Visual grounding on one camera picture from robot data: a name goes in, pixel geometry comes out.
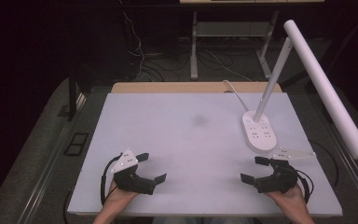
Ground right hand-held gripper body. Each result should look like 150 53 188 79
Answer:
255 147 317 194

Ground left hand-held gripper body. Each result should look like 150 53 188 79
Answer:
110 148 157 196

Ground person's left hand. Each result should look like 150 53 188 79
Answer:
104 180 140 208

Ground person's right hand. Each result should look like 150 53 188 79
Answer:
263 184 308 213

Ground black floor plate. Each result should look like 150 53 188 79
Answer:
63 132 90 157

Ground black metal stand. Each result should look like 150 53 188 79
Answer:
57 76 79 121

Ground white desk lamp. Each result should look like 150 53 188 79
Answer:
241 19 358 161

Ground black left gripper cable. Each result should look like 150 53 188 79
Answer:
100 153 123 207

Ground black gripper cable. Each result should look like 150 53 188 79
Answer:
294 169 315 205
100 153 123 207

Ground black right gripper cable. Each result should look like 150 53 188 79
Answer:
294 169 315 205

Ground thin black table cable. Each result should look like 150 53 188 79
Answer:
310 140 340 189

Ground white lamp cable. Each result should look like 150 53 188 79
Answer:
222 79 252 113

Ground black floor cables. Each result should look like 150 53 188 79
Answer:
143 49 262 82

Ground white floor cable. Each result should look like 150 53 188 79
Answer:
122 11 146 80

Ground white metal desk frame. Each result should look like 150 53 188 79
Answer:
189 10 282 81

